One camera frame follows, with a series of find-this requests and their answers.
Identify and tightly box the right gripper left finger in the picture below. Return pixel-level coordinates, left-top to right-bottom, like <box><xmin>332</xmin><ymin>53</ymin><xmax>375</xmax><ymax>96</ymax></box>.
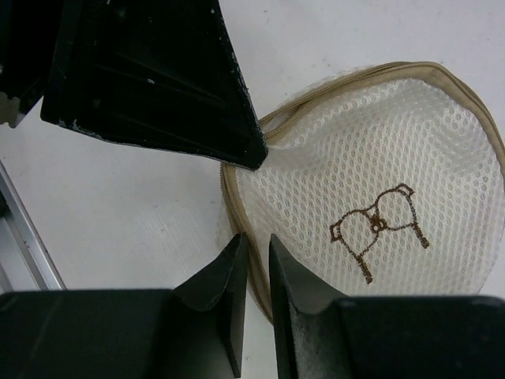
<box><xmin>171</xmin><ymin>234</ymin><xmax>249</xmax><ymax>378</ymax></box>

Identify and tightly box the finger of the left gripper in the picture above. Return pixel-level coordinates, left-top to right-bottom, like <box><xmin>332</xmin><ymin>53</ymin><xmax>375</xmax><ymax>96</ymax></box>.
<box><xmin>41</xmin><ymin>1</ymin><xmax>267</xmax><ymax>170</ymax></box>

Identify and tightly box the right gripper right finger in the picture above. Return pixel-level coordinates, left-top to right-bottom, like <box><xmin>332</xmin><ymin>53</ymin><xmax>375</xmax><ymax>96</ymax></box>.
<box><xmin>269</xmin><ymin>235</ymin><xmax>354</xmax><ymax>378</ymax></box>

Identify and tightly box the white mesh laundry bag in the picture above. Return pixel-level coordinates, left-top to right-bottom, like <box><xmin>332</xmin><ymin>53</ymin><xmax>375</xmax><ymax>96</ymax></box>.
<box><xmin>220</xmin><ymin>62</ymin><xmax>504</xmax><ymax>317</ymax></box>

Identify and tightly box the aluminium front rail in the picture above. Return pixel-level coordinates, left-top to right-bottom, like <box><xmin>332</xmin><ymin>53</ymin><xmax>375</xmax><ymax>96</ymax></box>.
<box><xmin>0</xmin><ymin>167</ymin><xmax>66</xmax><ymax>293</ymax></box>

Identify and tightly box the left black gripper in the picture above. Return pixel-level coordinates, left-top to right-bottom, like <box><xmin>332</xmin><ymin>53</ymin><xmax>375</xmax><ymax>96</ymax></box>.
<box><xmin>1</xmin><ymin>0</ymin><xmax>64</xmax><ymax>128</ymax></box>

